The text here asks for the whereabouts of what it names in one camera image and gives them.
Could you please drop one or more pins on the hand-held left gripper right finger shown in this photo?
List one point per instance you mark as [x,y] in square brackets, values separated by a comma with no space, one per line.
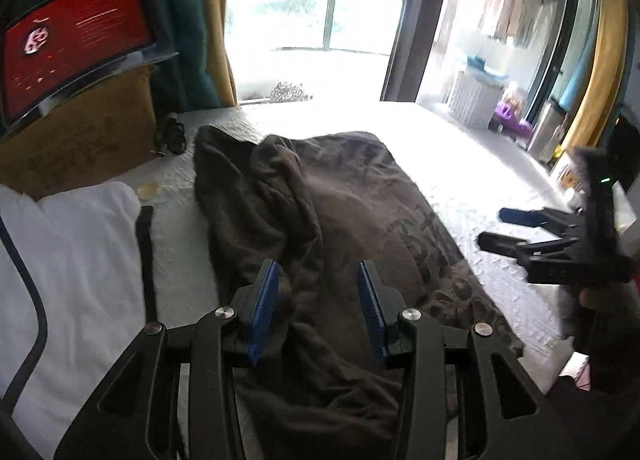
[372,315]

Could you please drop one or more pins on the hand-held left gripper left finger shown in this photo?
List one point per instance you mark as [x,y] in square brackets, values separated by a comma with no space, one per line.
[262,315]

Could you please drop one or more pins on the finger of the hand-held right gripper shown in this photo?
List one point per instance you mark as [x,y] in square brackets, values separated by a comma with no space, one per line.
[540,260]
[520,216]

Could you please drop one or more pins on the dark grey t-shirt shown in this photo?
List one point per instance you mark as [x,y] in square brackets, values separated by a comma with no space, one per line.
[340,210]

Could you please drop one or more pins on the person's right hand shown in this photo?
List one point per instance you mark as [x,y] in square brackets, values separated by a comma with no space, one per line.
[597,320]

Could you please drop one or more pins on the steel tumbler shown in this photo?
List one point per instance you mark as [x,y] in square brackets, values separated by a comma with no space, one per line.
[545,133]

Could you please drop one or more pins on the purple cloth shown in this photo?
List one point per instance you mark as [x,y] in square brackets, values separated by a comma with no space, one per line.
[512,123]

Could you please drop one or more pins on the white perforated basket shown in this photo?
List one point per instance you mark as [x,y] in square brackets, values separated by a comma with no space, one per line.
[472,100]

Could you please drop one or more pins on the yellow curtain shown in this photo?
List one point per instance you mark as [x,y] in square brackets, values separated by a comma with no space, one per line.
[220,30]
[600,65]

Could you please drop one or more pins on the small yellow round object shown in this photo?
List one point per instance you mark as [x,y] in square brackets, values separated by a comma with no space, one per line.
[148,191]

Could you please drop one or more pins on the white pillow black trim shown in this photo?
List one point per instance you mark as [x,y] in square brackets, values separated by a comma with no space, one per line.
[75,270]

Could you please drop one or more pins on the small potted plant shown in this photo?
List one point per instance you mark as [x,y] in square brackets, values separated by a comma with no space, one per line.
[290,93]

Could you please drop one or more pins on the brown cardboard box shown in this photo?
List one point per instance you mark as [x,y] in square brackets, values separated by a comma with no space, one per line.
[85,140]

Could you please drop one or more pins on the dark balcony railing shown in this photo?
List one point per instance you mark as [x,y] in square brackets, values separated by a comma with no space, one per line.
[330,15]

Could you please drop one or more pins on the tablet with red screen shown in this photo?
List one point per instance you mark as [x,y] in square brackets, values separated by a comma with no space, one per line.
[75,40]

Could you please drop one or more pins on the dark window frame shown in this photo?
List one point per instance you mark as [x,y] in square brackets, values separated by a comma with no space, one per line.
[415,20]

